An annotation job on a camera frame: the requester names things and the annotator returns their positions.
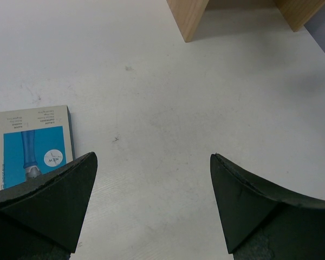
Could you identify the wooden shelf unit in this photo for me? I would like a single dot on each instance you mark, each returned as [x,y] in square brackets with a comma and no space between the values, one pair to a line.
[188,14]

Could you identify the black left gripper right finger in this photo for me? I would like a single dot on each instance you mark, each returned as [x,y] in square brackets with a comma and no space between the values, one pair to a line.
[262,220]

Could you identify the Harry's razor box left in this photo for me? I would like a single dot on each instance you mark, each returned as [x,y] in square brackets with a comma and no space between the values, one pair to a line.
[34,142]

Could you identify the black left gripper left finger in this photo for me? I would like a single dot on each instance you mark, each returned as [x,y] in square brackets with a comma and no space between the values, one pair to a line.
[42,218]

